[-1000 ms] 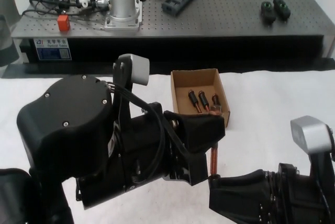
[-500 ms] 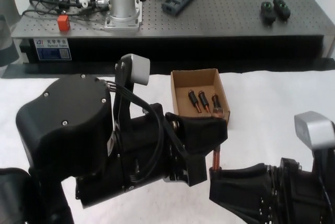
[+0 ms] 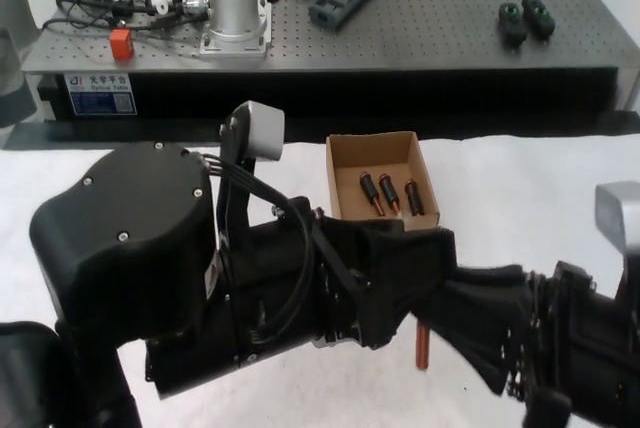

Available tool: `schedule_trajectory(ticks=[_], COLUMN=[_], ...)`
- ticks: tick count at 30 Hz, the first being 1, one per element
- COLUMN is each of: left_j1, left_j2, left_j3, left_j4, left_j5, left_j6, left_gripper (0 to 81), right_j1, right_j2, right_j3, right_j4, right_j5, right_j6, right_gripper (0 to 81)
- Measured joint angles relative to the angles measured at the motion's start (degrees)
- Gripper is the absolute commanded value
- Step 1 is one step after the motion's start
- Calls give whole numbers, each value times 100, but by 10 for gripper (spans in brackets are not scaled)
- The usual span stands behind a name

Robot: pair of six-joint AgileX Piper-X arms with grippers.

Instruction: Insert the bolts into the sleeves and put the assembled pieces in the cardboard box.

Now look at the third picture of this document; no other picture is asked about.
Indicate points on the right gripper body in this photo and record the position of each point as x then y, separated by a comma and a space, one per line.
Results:
585, 328

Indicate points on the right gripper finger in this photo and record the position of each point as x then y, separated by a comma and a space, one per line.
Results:
485, 285
480, 343

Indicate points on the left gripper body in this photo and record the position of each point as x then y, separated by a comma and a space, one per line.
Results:
280, 298

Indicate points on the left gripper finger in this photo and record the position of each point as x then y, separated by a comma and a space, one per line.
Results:
390, 298
425, 253

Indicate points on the copper bolt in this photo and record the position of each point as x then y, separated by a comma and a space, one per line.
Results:
422, 348

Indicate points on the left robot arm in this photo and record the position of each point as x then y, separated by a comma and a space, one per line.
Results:
125, 248

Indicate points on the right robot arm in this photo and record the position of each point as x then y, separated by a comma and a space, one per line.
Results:
546, 405

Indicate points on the cardboard box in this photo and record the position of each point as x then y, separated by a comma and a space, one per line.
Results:
380, 183

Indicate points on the black sleeve with copper bolt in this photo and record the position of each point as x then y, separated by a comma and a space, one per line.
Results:
414, 197
371, 193
388, 192

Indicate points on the metal bench with holes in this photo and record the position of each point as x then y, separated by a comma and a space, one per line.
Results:
380, 43

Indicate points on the black block with green hole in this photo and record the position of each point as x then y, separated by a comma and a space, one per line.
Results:
539, 15
512, 23

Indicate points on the blue label plate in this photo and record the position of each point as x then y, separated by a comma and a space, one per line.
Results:
100, 94

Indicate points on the silver-white machine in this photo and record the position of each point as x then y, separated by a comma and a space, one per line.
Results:
235, 3

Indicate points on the small orange block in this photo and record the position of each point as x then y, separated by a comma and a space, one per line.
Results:
121, 44

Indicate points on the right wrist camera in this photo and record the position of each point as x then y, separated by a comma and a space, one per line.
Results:
617, 215

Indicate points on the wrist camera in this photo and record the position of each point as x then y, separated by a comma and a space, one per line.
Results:
617, 215
267, 130

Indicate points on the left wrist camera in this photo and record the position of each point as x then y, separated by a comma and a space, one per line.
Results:
267, 130

